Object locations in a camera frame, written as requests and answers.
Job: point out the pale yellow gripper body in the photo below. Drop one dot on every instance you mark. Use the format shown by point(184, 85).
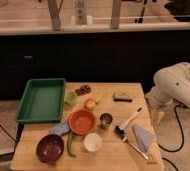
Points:
point(157, 117)

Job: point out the small metal cup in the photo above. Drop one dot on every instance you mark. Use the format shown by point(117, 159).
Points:
point(105, 121)

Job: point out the white paper cup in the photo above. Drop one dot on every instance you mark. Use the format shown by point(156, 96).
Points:
point(92, 142)

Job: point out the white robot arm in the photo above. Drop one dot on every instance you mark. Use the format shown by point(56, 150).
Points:
point(170, 83)

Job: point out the orange bowl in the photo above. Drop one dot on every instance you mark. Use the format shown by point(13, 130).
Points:
point(82, 122)

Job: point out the red yellow apple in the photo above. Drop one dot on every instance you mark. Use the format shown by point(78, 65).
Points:
point(90, 104)

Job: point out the blue grey folded cloth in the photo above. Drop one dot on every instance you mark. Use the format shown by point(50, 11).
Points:
point(143, 137)

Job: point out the brown grape bunch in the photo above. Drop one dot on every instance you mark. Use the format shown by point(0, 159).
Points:
point(84, 89)

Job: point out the green toy vegetable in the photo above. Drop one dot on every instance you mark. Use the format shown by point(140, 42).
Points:
point(71, 98)

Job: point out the green chili pepper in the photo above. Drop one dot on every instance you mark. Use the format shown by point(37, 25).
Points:
point(69, 144)

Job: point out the metal spoon black head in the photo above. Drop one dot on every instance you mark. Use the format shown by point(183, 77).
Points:
point(122, 135)

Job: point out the blue cloth piece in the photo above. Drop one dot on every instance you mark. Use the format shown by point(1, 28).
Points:
point(60, 129)

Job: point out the brown block eraser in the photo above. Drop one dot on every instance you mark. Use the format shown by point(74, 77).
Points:
point(122, 96)

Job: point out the dark purple bowl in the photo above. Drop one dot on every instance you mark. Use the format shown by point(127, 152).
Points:
point(50, 148)

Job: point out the green plastic tray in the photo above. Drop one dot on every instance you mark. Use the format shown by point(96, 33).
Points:
point(42, 101)

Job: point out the yellow banana toy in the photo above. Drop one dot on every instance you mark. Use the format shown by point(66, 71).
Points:
point(100, 96)

